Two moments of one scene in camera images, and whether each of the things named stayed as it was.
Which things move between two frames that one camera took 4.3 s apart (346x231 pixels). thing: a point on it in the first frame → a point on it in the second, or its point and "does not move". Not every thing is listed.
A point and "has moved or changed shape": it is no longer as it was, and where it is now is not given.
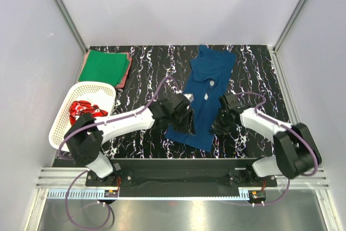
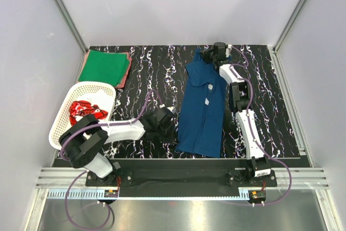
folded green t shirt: x=104 y=66 does not move
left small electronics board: x=111 y=193 does not move
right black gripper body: x=221 y=124 → x=208 y=56
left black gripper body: x=181 y=123 → x=166 y=134
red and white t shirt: x=79 y=107 does not move
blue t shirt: x=212 y=70 has moved or changed shape
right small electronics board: x=257 y=195 does not move
